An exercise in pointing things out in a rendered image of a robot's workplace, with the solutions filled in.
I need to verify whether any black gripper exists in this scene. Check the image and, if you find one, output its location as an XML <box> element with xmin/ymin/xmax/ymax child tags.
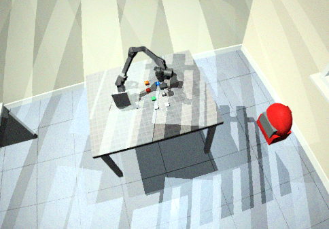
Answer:
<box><xmin>155</xmin><ymin>71</ymin><xmax>168</xmax><ymax>90</ymax></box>

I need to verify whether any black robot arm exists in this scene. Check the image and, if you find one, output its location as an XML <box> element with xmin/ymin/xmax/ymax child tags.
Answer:
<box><xmin>115</xmin><ymin>46</ymin><xmax>173</xmax><ymax>92</ymax></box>

